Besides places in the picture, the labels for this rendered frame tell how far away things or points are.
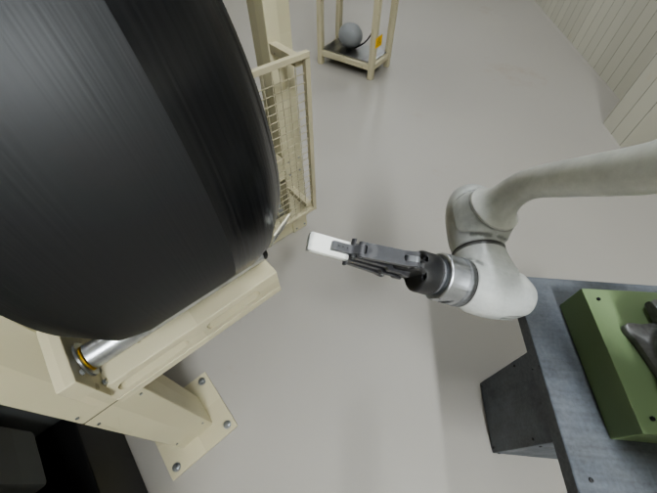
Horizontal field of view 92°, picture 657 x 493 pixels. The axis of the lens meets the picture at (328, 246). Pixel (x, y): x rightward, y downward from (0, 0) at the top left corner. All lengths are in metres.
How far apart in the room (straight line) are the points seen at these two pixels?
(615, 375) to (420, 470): 0.79
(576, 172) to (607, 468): 0.62
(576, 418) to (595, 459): 0.07
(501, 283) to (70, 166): 0.59
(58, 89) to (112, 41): 0.05
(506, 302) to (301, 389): 1.02
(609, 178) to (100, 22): 0.53
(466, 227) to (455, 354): 1.00
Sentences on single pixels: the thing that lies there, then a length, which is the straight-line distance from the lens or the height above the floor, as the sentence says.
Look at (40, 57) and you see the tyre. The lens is 0.29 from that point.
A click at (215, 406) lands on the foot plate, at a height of 0.01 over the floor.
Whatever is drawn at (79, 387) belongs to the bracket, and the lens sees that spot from 0.63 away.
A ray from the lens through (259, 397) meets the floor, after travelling 1.48.
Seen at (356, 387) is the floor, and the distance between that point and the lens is 1.47.
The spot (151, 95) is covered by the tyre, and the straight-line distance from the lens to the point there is 0.29.
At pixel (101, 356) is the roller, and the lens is 0.65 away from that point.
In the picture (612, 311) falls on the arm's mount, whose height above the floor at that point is 0.74.
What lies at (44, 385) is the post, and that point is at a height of 0.82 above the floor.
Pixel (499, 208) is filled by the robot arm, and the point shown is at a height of 1.00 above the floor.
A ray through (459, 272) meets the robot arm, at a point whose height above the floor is 0.97.
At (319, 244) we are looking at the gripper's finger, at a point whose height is 1.02.
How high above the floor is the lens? 1.43
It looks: 54 degrees down
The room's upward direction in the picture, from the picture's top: straight up
